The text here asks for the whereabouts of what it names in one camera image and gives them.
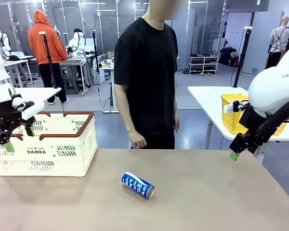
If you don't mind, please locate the mannequin with grey apron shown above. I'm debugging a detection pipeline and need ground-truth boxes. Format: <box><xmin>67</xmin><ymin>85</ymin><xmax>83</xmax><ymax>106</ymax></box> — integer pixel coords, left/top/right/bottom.
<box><xmin>264</xmin><ymin>15</ymin><xmax>289</xmax><ymax>70</ymax></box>

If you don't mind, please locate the black bag pile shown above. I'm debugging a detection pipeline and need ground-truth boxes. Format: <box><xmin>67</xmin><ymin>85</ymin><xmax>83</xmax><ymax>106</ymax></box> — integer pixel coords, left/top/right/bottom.
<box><xmin>219</xmin><ymin>47</ymin><xmax>239</xmax><ymax>67</ymax></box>

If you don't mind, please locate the cream shopping basket brown rim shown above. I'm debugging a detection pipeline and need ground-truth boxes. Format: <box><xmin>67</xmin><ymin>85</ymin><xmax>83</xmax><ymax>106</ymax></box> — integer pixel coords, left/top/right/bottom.
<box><xmin>0</xmin><ymin>111</ymin><xmax>98</xmax><ymax>178</ymax></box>

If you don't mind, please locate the person's right forearm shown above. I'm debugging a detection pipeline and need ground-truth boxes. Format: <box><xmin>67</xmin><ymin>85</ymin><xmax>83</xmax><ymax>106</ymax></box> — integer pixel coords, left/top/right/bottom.
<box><xmin>118</xmin><ymin>103</ymin><xmax>138</xmax><ymax>135</ymax></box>

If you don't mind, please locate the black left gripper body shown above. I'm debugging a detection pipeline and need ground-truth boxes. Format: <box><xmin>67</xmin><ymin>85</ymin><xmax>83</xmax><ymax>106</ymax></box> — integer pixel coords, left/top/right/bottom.
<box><xmin>0</xmin><ymin>99</ymin><xmax>24</xmax><ymax>126</ymax></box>

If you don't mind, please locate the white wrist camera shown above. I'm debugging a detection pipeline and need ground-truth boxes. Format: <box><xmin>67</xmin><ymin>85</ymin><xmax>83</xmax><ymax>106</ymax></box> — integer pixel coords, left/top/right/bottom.
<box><xmin>223</xmin><ymin>100</ymin><xmax>240</xmax><ymax>114</ymax></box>
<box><xmin>12</xmin><ymin>94</ymin><xmax>44</xmax><ymax>120</ymax></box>

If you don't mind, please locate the white rounded table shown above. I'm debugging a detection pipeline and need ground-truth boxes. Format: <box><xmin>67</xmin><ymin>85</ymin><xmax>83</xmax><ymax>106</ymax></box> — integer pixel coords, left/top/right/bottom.
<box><xmin>187</xmin><ymin>86</ymin><xmax>289</xmax><ymax>150</ymax></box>

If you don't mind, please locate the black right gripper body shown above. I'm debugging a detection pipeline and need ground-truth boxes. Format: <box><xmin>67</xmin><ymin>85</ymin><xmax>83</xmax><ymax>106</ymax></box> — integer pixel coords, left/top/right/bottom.
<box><xmin>238</xmin><ymin>105</ymin><xmax>267</xmax><ymax>137</ymax></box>

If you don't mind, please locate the yellow plastic basket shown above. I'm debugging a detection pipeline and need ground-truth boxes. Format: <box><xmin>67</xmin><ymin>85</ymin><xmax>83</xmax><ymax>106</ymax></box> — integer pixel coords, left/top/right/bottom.
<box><xmin>221</xmin><ymin>93</ymin><xmax>288</xmax><ymax>136</ymax></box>

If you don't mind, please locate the black corrugated cable hose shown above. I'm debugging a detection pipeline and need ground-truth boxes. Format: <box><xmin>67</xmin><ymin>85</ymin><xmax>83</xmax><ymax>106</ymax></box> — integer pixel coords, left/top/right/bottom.
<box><xmin>255</xmin><ymin>95</ymin><xmax>289</xmax><ymax>147</ymax></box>

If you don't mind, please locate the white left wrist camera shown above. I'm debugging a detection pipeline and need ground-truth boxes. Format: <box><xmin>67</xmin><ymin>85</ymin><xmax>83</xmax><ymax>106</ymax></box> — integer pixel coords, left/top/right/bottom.
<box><xmin>12</xmin><ymin>94</ymin><xmax>44</xmax><ymax>120</ymax></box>

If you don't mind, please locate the blue Pocari Sweat can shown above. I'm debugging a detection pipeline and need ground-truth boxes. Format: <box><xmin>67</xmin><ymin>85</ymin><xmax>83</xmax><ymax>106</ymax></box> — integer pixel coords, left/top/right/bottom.
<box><xmin>121</xmin><ymin>171</ymin><xmax>156</xmax><ymax>200</ymax></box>

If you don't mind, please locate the white shoe rack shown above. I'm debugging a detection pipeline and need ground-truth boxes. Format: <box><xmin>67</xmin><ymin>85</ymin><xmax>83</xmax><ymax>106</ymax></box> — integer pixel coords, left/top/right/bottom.
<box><xmin>189</xmin><ymin>55</ymin><xmax>219</xmax><ymax>75</ymax></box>

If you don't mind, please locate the person in orange hoodie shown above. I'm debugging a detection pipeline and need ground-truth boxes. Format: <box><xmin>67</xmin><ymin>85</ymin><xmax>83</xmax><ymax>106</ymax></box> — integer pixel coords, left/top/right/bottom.
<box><xmin>28</xmin><ymin>9</ymin><xmax>70</xmax><ymax>104</ymax></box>

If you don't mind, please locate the black stand with white head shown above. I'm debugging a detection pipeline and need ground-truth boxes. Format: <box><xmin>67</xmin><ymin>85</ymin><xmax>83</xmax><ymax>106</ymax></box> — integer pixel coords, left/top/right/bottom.
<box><xmin>38</xmin><ymin>31</ymin><xmax>58</xmax><ymax>89</ymax></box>
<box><xmin>233</xmin><ymin>26</ymin><xmax>253</xmax><ymax>88</ymax></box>

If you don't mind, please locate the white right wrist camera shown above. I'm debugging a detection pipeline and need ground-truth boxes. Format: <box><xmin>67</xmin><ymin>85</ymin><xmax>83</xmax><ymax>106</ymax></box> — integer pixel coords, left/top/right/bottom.
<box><xmin>223</xmin><ymin>100</ymin><xmax>240</xmax><ymax>114</ymax></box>

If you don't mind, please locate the person's right hand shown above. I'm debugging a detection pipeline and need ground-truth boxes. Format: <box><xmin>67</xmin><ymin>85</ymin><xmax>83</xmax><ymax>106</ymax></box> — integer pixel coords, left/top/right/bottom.
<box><xmin>129</xmin><ymin>131</ymin><xmax>148</xmax><ymax>149</ymax></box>

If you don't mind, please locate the person's left forearm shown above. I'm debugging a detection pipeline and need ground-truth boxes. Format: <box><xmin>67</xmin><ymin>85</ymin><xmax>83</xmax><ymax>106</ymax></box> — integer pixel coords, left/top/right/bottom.
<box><xmin>172</xmin><ymin>96</ymin><xmax>180</xmax><ymax>120</ymax></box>

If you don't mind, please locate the white desk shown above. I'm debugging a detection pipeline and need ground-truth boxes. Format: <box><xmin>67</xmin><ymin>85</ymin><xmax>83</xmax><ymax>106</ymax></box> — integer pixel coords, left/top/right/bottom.
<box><xmin>99</xmin><ymin>60</ymin><xmax>115</xmax><ymax>114</ymax></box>
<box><xmin>59</xmin><ymin>54</ymin><xmax>96</xmax><ymax>96</ymax></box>
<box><xmin>3</xmin><ymin>55</ymin><xmax>37</xmax><ymax>87</ymax></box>

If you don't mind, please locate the thin black camera stand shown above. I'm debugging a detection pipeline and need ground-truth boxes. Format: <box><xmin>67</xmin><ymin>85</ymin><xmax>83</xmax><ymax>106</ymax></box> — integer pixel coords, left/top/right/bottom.
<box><xmin>91</xmin><ymin>30</ymin><xmax>101</xmax><ymax>85</ymax></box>

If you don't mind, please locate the grey plastic stool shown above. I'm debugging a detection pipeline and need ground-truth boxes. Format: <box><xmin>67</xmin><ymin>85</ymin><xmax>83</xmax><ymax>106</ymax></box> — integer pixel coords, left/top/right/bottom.
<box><xmin>63</xmin><ymin>76</ymin><xmax>79</xmax><ymax>95</ymax></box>

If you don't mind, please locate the person in black t-shirt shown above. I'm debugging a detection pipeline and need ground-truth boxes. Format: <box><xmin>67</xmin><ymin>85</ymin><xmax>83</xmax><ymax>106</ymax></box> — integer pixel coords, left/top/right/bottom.
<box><xmin>113</xmin><ymin>0</ymin><xmax>181</xmax><ymax>150</ymax></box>

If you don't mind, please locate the person's left hand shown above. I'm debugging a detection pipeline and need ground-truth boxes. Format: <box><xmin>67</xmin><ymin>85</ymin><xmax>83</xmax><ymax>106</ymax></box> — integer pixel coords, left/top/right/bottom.
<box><xmin>172</xmin><ymin>117</ymin><xmax>181</xmax><ymax>132</ymax></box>

